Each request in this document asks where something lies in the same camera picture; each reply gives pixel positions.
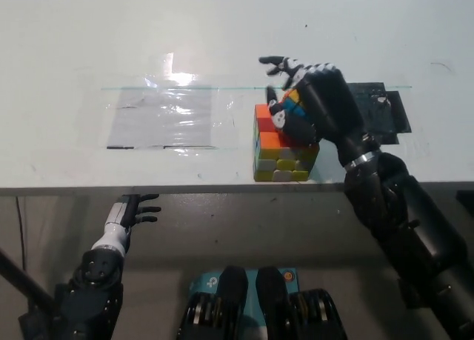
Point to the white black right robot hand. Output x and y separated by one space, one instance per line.
329 103

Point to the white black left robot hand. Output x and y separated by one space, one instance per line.
118 218

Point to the small brick-studded puzzle cube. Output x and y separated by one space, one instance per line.
294 99

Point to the big orange red puzzle cube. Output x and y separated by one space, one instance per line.
285 166

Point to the black tape patch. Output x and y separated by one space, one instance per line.
381 114

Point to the clear film over grey sheet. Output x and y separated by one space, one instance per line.
163 116

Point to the black diagonal pole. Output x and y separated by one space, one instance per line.
22 277

